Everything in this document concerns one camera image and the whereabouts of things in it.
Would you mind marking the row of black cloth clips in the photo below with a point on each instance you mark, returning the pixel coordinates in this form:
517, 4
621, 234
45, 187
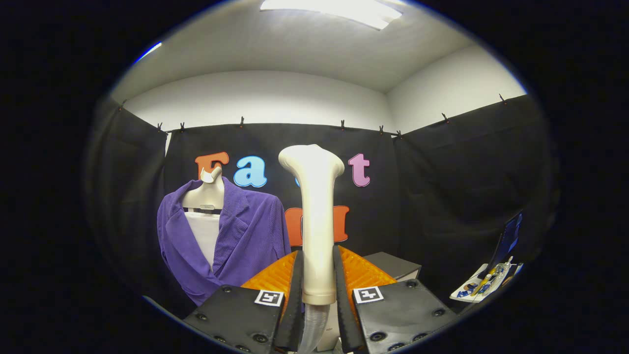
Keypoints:
342, 125

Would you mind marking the white garment steamer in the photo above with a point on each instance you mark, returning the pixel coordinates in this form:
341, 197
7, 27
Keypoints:
317, 221

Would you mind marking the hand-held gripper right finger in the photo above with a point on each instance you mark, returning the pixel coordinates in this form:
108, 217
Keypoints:
343, 305

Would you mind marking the white side table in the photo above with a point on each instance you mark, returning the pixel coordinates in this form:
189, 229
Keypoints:
467, 290

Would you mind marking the cream clothes hanger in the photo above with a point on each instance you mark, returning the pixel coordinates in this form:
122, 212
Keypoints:
204, 196

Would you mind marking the ceiling light panel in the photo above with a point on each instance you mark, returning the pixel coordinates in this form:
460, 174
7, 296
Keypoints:
334, 10

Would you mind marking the yellow bottle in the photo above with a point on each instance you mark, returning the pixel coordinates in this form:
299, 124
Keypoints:
484, 281

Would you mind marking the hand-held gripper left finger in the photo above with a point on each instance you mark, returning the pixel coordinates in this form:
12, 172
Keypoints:
295, 305

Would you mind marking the grey cabinet with dark top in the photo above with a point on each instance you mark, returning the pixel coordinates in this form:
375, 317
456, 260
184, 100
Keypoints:
393, 265

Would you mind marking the dark computer monitor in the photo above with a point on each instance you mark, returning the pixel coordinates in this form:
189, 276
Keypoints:
508, 236

